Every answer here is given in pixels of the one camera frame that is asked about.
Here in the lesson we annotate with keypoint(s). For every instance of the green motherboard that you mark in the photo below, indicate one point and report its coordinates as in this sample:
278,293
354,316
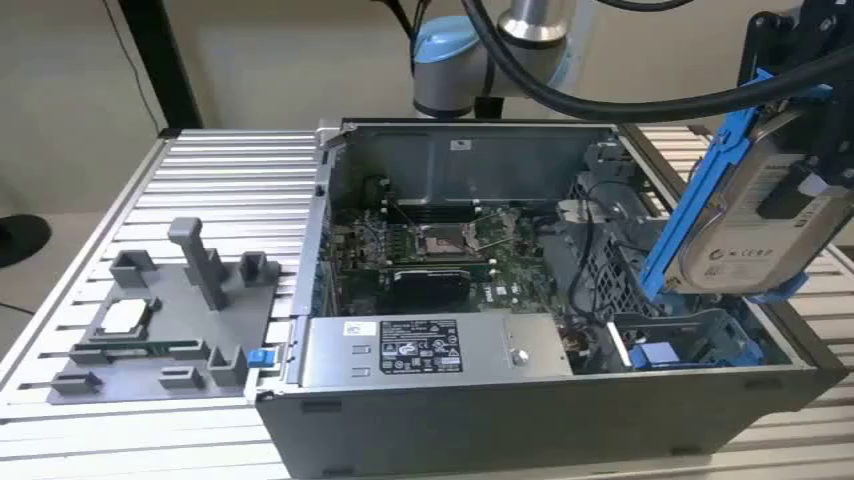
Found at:
514,260

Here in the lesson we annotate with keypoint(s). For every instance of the black round stand base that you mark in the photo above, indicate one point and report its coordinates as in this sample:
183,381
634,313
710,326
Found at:
23,240

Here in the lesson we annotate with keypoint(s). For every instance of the black graphics card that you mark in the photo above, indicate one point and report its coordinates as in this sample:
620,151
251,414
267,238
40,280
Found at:
427,290

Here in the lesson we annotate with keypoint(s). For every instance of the grey plastic parts rack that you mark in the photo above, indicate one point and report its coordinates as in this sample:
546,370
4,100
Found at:
181,300

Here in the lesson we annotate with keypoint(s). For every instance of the blue disk bay tab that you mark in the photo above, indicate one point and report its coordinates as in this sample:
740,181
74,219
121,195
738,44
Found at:
657,356

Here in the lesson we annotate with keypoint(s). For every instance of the grey plastic cage latch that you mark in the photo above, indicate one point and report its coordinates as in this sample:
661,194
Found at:
604,160

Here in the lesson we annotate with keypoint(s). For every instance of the silver CPU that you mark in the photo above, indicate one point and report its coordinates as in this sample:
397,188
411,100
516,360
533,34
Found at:
126,317

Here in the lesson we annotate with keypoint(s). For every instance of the black plug at arm foot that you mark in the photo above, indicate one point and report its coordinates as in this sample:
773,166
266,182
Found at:
489,107

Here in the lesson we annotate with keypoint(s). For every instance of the blue case latch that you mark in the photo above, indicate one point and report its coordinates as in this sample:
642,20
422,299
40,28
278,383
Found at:
261,358

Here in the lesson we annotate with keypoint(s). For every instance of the white case sticker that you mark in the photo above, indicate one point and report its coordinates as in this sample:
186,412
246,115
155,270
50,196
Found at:
462,145

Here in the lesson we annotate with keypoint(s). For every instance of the green RAM stick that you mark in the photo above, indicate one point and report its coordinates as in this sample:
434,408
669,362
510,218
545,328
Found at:
161,346

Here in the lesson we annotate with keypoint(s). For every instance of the silver power supply unit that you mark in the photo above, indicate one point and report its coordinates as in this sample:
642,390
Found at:
334,355

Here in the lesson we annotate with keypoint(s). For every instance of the hard disk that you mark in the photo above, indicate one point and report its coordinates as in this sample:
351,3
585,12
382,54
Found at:
734,250

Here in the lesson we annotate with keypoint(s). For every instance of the black upright frame post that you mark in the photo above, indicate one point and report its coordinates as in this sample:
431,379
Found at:
167,65

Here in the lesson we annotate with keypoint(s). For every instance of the dark grey open PC case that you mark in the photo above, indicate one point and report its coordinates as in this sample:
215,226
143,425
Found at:
467,430

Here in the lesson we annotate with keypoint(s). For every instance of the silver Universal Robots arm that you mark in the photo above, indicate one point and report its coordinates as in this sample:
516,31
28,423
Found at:
454,75

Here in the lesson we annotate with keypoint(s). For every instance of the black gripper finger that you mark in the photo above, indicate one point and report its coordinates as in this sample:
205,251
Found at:
830,140

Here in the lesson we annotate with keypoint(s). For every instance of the metal drive cage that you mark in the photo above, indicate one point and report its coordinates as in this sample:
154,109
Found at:
601,260

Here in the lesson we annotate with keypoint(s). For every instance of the CPU socket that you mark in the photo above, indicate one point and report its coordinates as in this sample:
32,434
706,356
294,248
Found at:
443,245

